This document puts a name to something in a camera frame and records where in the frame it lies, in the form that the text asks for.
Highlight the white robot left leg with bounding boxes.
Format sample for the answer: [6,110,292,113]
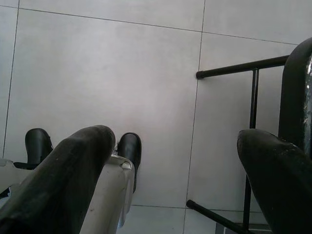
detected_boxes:
[0,157,37,195]

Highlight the black robot right foot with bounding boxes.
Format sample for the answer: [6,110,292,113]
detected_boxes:
[116,132,142,195]

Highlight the black robot left foot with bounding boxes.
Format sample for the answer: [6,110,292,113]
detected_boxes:
[25,128,54,169]

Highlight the black metal chair frame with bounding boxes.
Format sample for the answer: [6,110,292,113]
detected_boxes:
[186,55,290,234]

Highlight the black robot foot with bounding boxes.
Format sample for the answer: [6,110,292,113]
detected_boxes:
[116,132,142,195]
[25,128,54,169]

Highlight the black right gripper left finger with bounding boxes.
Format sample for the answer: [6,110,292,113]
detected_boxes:
[0,124,117,234]

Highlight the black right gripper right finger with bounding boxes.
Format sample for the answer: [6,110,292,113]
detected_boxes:
[237,129,312,234]

